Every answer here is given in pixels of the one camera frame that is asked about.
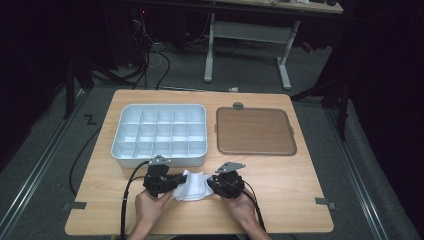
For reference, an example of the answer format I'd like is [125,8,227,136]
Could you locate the metal floor rail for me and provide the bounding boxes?
[0,89,87,234]
[323,107,391,240]

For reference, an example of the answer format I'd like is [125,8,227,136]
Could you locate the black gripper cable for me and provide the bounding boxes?
[242,180,268,233]
[68,126,151,240]

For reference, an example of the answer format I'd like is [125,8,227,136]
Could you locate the grey tape strip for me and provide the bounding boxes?
[62,201,88,211]
[314,197,337,211]

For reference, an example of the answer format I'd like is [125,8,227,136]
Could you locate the white compartment storage box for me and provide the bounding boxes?
[110,103,209,169]

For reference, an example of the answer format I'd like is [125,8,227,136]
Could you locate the person's right hand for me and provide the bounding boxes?
[220,188,260,232]

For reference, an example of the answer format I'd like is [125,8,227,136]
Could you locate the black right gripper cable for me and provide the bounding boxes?
[242,180,268,233]

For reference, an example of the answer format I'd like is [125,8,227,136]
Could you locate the brown flat tray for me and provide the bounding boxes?
[214,106,298,157]

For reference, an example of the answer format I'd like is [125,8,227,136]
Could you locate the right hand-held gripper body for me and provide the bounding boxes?
[213,161,247,200]

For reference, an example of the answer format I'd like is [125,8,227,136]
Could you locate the black metal stand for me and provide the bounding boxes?
[62,56,96,121]
[290,78,352,142]

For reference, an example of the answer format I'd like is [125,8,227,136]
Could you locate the person's left hand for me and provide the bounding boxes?
[134,189,175,232]

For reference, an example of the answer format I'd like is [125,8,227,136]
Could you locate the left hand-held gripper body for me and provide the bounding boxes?
[142,154,183,198]

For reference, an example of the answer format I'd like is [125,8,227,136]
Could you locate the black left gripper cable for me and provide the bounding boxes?
[68,126,151,240]

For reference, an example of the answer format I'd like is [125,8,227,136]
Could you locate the white sock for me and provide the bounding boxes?
[172,169,215,202]

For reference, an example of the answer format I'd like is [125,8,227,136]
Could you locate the desk with white legs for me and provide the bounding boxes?
[203,0,344,91]

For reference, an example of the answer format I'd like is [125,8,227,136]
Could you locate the black floor cables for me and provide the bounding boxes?
[89,8,172,92]

